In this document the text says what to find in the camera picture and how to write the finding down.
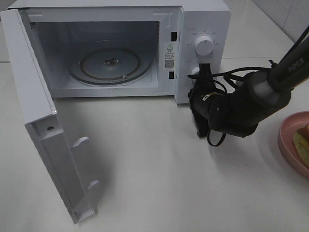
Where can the toy sandwich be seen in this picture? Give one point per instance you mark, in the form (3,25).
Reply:
(301,143)

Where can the white microwave oven body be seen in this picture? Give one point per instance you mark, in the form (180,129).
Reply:
(165,28)

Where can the lower white timer knob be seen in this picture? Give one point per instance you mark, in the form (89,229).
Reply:
(194,72)

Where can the pink plate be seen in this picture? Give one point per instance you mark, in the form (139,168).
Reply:
(288,128)

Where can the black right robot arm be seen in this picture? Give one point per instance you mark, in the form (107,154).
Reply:
(234,102)

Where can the upper white power knob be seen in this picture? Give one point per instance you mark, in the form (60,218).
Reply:
(204,45)

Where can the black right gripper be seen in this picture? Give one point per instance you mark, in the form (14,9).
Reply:
(201,97)

